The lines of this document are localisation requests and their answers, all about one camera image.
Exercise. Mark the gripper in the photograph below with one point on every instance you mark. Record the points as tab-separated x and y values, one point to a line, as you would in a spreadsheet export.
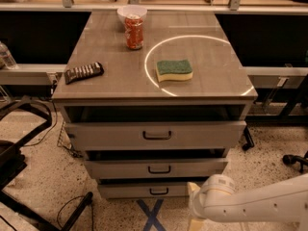
199	200

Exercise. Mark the grey bottom drawer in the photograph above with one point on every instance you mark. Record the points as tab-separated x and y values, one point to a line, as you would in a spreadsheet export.
140	190

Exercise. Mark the grey drawer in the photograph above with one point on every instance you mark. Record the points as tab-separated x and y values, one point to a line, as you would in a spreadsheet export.
140	190
138	169
154	135

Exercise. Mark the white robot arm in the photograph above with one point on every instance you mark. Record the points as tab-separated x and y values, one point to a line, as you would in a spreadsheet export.
216	200

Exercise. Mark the grey middle drawer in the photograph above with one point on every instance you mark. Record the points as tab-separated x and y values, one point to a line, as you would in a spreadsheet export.
138	169

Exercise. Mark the grey top drawer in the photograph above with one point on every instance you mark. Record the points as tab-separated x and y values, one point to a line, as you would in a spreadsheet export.
154	135

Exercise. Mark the grey wooden drawer cabinet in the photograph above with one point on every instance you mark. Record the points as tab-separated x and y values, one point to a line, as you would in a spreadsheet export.
129	90

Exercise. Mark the blue tape cross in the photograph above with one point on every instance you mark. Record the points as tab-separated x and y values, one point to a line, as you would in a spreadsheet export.
152	215

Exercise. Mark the black chair caster base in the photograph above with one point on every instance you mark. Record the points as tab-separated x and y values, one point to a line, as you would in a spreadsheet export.
290	159

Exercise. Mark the green yellow sponge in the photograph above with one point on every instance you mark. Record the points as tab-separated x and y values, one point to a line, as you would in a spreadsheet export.
174	70

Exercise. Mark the dark snack bar packet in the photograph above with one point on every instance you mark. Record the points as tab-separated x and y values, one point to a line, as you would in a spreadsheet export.
83	72

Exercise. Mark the orange soda can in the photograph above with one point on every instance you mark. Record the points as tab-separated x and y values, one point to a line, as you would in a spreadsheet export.
133	31

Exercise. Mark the white bowl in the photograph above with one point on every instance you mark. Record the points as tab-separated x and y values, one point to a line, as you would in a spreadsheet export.
124	11

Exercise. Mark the clear plastic water bottle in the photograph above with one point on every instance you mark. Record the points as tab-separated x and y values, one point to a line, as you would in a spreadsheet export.
6	59

